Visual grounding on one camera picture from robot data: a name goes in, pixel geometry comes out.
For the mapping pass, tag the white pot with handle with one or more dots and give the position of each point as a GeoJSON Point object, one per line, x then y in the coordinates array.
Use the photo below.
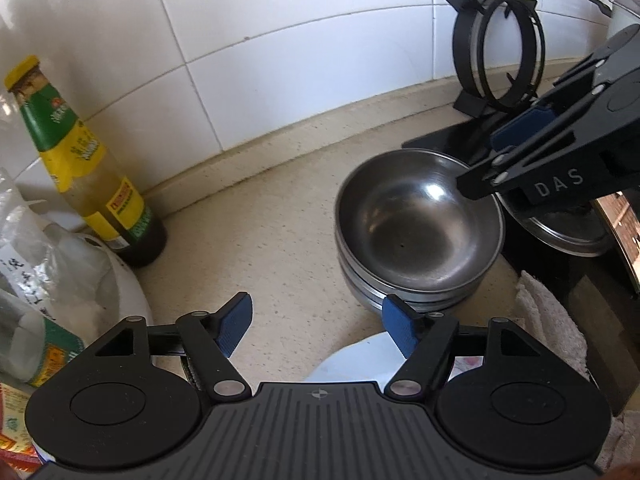
{"type": "Point", "coordinates": [620, 14]}

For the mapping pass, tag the red yellow seasoning packet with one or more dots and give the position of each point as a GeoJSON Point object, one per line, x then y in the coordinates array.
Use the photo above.
{"type": "Point", "coordinates": [16, 445]}

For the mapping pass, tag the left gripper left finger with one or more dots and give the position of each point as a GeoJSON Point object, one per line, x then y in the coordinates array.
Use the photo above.
{"type": "Point", "coordinates": [188, 361]}

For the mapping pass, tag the clear plastic bag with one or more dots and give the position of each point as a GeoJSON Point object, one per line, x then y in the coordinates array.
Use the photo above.
{"type": "Point", "coordinates": [67, 277]}

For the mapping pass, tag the steel bowl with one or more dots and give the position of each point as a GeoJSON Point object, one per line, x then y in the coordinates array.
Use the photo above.
{"type": "Point", "coordinates": [401, 222]}
{"type": "Point", "coordinates": [371, 296]}

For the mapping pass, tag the green yellow sauce bottle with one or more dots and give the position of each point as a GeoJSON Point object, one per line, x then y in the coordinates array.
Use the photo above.
{"type": "Point", "coordinates": [84, 171]}

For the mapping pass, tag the white rotating spice rack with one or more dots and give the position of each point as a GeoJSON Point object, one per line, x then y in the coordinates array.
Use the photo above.
{"type": "Point", "coordinates": [60, 291]}

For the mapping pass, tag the black stove pan support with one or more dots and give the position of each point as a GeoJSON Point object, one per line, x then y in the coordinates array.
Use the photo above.
{"type": "Point", "coordinates": [499, 50]}

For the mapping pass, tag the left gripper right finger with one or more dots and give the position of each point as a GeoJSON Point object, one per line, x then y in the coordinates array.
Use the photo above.
{"type": "Point", "coordinates": [431, 341]}

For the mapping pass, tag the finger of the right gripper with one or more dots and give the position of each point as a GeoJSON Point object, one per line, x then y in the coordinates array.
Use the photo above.
{"type": "Point", "coordinates": [556, 164]}
{"type": "Point", "coordinates": [517, 127]}

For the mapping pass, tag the steel pot lid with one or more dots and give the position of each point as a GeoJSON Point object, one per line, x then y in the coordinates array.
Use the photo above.
{"type": "Point", "coordinates": [577, 231]}

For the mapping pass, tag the beige dish cloth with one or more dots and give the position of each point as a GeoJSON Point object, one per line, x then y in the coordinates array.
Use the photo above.
{"type": "Point", "coordinates": [548, 321]}

